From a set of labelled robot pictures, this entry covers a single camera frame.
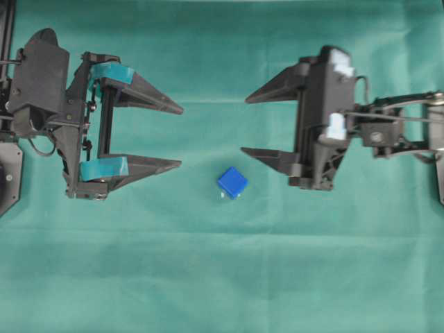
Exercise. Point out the blue cube block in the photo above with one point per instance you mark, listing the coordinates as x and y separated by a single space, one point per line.
232 182

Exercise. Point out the black aluminium frame post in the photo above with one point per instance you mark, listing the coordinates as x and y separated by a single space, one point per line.
8 8

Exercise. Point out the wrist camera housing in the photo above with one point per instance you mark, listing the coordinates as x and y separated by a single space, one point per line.
330 92
38 84

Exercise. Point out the green table cloth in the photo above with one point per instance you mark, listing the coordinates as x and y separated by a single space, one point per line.
167 253

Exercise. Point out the left wrist camera housing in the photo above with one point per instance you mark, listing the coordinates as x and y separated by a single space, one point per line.
38 84

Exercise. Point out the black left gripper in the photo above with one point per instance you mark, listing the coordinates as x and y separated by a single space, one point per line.
121 87

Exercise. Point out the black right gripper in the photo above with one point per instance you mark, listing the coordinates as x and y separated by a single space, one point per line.
314 161

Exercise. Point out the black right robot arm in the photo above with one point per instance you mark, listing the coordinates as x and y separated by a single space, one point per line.
401 125

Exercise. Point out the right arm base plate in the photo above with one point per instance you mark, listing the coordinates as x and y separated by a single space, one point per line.
440 176

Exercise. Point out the right wrist camera housing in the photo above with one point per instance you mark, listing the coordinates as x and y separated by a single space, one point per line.
330 92

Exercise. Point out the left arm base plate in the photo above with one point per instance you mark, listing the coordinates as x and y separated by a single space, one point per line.
11 174

